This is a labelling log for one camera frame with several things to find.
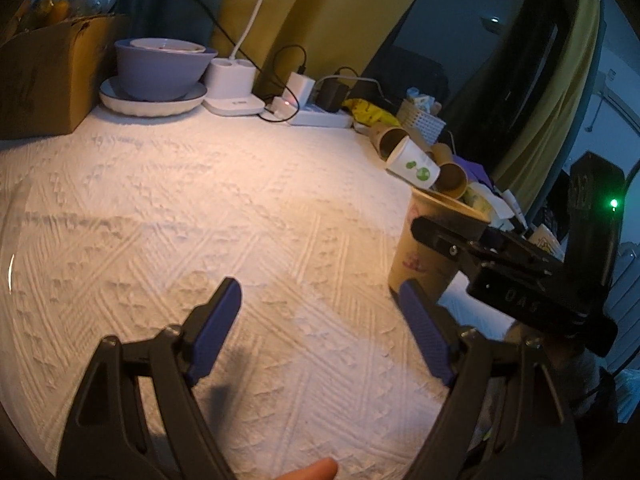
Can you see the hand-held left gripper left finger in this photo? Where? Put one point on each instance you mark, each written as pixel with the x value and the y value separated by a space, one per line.
pixel 216 330

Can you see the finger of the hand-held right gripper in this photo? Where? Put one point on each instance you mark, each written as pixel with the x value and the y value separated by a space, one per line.
pixel 505 237
pixel 442 240

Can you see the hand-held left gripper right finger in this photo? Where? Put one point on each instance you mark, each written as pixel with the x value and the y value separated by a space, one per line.
pixel 424 330

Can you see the beige paper cup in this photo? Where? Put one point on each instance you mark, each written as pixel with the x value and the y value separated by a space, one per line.
pixel 417 260

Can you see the brown paper cup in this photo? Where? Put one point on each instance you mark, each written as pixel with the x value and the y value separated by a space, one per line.
pixel 452 176
pixel 387 139
pixel 440 152

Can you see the white green-dotted paper cup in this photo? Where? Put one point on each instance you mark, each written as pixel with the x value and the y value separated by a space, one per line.
pixel 414 164

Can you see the person's left hand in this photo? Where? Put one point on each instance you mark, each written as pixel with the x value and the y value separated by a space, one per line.
pixel 310 472

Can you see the purple cloth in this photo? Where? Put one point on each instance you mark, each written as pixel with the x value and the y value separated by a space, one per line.
pixel 475 171

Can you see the white textured tablecloth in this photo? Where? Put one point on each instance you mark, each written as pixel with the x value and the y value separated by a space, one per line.
pixel 210 235

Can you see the white woven basket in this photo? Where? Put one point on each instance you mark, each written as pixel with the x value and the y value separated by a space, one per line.
pixel 421 119

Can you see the yellow snack packet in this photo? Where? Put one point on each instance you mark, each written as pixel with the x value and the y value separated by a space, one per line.
pixel 367 112

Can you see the yellow hanging cloth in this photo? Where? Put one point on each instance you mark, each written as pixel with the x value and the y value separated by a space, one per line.
pixel 555 90

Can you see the white air conditioner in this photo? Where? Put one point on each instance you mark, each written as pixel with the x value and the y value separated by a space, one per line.
pixel 616 105

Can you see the black power adapter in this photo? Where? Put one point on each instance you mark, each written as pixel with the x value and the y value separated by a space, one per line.
pixel 332 95

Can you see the white charger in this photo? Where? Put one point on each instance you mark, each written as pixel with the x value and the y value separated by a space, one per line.
pixel 299 91

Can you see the white plate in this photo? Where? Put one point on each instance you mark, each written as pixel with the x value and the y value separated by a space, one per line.
pixel 150 102

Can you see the white desk lamp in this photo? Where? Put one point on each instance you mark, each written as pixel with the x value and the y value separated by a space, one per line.
pixel 234 85

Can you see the yellow curtain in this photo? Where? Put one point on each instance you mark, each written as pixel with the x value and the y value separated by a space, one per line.
pixel 310 15

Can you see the purple bowl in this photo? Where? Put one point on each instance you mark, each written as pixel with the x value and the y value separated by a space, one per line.
pixel 160 72

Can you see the white bowl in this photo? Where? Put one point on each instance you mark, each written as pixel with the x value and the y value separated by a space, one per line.
pixel 167 46

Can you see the cardboard box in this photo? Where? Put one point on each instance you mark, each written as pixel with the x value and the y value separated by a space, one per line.
pixel 40 75

